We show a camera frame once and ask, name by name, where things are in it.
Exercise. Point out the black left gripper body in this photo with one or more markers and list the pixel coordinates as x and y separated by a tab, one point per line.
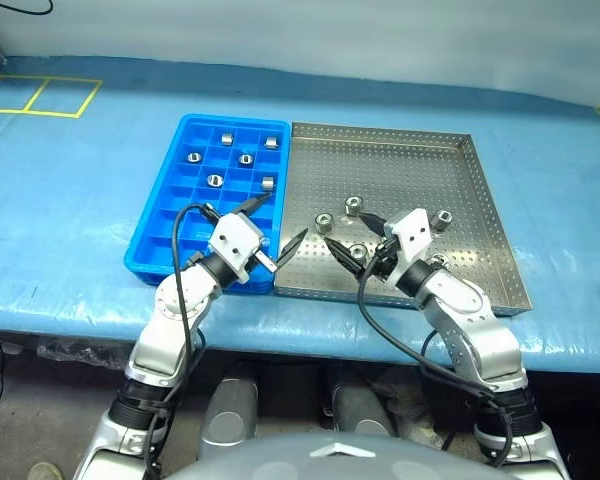
267	262

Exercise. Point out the blue compartment tray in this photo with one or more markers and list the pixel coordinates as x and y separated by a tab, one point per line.
180	175

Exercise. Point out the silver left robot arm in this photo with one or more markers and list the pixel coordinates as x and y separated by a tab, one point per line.
180	300

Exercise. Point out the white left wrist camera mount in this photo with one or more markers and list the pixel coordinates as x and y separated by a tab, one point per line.
232	237

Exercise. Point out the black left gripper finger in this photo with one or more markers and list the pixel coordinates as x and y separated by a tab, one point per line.
252	204
291	246

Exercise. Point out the clear crumpled plastic wrap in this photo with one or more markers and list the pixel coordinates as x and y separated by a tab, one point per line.
65	347

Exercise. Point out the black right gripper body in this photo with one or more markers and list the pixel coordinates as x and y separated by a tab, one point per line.
385	262

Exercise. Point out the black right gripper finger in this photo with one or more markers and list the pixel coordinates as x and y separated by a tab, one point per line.
345	256
377	223

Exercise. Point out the grey rounded shape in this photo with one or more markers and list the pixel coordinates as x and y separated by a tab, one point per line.
230	410
360	415

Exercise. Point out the grey robot torso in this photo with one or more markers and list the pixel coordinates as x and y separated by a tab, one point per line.
280	460

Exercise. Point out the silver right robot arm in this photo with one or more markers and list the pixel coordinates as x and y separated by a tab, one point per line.
475	325

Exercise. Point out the blue plastic table cover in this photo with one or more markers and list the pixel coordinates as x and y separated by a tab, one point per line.
80	225

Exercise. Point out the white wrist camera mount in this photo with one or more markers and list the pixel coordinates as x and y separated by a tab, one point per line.
232	237
412	232

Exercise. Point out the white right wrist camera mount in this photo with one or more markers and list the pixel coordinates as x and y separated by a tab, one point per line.
412	232

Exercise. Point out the perforated metal tray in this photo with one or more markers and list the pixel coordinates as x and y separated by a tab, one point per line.
405	165

